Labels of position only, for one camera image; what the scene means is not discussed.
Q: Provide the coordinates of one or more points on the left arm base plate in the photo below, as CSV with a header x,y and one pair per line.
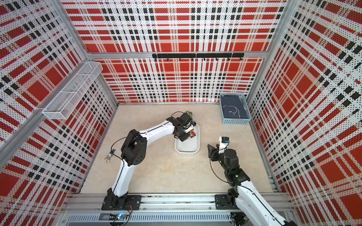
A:
x,y
129,202

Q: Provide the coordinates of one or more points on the dark blue cloth in basket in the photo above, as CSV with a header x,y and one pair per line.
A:
x,y
233,107

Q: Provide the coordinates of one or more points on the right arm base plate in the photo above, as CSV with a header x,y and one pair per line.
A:
x,y
225,202

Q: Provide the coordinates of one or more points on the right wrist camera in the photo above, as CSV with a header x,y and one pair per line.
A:
x,y
224,140

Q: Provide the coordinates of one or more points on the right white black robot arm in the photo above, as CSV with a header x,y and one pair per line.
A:
x,y
243,194

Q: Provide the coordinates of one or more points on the white wire mesh shelf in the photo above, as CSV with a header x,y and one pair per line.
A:
x,y
64,103

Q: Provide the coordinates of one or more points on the batteries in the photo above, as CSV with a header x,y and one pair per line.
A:
x,y
109,156

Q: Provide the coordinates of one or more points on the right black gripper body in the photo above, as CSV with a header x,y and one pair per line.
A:
x,y
219,157

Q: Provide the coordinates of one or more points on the light blue plastic basket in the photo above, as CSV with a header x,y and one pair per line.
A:
x,y
236,121

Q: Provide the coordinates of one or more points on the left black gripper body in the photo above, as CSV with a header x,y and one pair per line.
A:
x,y
183,135

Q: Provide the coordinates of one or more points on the green circuit board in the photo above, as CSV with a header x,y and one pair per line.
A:
x,y
117,217

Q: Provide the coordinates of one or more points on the black hook rail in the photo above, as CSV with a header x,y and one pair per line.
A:
x,y
198,55

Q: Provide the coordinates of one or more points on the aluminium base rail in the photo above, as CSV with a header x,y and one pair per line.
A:
x,y
155,209

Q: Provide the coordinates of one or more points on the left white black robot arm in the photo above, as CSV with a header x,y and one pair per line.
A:
x,y
133,152

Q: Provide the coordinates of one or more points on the white plastic storage tray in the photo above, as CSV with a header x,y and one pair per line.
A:
x,y
191,145

